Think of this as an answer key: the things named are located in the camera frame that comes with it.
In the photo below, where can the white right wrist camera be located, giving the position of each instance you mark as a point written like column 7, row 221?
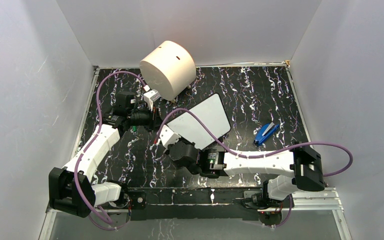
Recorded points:
column 166, row 137

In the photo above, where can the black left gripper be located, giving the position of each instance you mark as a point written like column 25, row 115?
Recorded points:
column 155, row 121

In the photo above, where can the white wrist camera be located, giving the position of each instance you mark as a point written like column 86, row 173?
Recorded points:
column 166, row 137
column 150, row 96

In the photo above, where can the black framed whiteboard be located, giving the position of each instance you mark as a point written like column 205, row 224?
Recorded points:
column 205, row 118

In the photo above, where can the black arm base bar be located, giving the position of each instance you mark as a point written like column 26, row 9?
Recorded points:
column 246, row 203

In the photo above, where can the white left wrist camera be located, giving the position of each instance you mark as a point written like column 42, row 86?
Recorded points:
column 150, row 96

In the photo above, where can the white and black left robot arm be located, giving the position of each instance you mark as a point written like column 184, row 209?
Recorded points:
column 70, row 187

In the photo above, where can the blue stapler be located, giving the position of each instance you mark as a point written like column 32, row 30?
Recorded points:
column 264, row 133

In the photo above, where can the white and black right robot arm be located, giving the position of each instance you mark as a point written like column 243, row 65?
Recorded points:
column 298, row 168

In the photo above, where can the cream cylindrical container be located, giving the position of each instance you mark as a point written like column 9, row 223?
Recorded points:
column 168, row 69

